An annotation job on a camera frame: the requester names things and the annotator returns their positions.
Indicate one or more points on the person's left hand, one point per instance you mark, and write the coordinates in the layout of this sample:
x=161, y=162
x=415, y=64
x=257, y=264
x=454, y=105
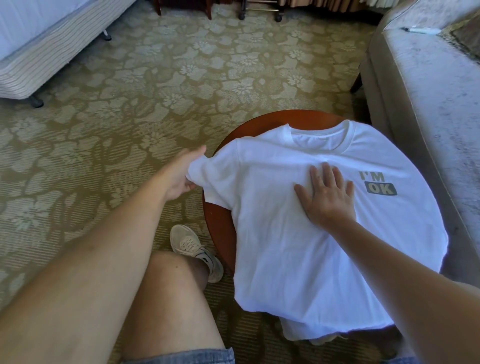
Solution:
x=178, y=176

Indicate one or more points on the person's right hand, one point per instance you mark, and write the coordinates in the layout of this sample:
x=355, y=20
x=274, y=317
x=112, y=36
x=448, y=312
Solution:
x=328, y=199

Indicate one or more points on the white T-shirt dark print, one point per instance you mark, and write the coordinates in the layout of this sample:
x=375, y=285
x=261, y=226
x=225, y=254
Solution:
x=300, y=255

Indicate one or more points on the person's left forearm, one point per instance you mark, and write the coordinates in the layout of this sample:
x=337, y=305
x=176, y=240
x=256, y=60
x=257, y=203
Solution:
x=67, y=277

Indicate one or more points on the person's right forearm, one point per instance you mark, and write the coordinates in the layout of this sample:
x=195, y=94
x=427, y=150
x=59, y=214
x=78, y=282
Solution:
x=420, y=292

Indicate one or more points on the person's right leg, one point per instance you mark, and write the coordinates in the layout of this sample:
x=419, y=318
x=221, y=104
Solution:
x=382, y=341

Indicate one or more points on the white sneaker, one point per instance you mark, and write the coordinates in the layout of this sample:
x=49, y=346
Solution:
x=322, y=339
x=196, y=251

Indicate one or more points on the round wooden table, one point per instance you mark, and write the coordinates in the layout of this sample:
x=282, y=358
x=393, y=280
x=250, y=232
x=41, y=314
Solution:
x=300, y=118

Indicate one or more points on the grey velvet chaise sofa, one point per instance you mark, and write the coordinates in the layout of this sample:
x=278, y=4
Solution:
x=427, y=105

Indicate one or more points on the dark wooden nightstand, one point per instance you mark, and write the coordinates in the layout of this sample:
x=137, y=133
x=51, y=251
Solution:
x=184, y=4

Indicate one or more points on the blue denim shorts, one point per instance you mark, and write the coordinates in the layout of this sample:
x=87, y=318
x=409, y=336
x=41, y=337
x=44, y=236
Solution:
x=180, y=356

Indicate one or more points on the black valet stand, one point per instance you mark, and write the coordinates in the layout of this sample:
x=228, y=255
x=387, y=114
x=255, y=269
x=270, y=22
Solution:
x=261, y=9

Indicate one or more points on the small white flat object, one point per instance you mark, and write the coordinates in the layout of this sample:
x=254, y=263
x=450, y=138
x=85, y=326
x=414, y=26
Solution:
x=421, y=31

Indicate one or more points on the beige curtain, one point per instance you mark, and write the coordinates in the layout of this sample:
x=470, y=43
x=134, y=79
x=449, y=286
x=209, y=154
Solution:
x=330, y=4

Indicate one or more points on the white bed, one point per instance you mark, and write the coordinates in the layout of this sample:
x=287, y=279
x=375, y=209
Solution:
x=45, y=34

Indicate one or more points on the white sheer curtain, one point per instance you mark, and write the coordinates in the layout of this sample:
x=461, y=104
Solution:
x=384, y=4

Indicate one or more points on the brown fringed cushion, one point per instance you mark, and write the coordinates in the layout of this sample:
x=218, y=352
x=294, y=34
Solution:
x=466, y=34

